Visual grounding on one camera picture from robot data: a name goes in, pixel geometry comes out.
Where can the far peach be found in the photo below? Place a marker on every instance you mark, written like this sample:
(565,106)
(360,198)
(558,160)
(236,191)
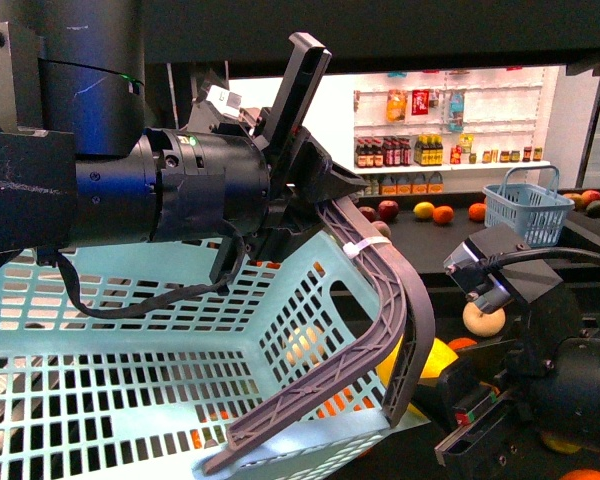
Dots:
(382,228)

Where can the white wall shelf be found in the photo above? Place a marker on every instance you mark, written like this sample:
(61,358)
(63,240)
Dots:
(450,131)

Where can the yellow lemon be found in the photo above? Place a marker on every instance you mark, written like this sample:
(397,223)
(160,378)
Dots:
(439,357)

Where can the small orange tangerine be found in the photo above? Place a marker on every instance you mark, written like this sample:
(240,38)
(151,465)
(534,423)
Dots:
(460,343)

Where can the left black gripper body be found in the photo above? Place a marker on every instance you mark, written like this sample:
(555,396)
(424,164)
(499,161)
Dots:
(266,180)

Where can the far lemon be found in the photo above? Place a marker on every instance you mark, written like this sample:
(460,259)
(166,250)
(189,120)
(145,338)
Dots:
(424,211)

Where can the far tangerine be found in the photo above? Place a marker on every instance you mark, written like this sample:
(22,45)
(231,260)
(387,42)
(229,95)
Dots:
(443,215)

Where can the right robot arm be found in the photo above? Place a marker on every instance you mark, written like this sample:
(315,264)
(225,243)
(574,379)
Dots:
(542,374)

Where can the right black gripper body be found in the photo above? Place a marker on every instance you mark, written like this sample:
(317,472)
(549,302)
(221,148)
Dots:
(482,413)

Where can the large teal basket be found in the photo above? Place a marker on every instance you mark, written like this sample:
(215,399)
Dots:
(153,398)

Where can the far red apple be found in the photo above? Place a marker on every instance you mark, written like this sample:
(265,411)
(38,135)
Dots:
(388,210)

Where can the white pear upper left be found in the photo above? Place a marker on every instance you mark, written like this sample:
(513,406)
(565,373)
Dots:
(303,347)

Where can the small blue basket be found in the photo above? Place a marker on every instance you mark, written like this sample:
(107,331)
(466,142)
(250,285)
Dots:
(535,213)

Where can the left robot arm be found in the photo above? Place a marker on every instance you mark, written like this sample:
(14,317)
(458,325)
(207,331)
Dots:
(80,167)

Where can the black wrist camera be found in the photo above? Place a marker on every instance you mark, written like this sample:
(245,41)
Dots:
(477,267)

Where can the white pear with stem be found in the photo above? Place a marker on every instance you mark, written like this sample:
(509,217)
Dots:
(483,324)

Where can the far orange near basket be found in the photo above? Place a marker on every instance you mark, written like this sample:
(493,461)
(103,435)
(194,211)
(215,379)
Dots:
(477,212)

